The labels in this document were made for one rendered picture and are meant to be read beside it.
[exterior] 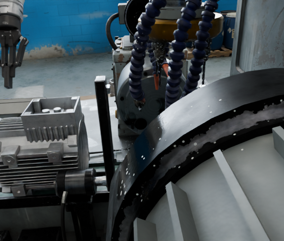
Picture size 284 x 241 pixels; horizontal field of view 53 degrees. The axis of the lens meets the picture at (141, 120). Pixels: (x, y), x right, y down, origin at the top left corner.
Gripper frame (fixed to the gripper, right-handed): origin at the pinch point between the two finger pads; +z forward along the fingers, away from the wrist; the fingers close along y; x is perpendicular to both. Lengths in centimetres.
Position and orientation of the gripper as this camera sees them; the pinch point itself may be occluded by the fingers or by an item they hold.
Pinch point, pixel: (8, 77)
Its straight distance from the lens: 105.6
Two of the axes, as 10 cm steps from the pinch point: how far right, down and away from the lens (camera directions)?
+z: 0.6, 9.9, -1.6
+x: -0.4, 1.6, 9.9
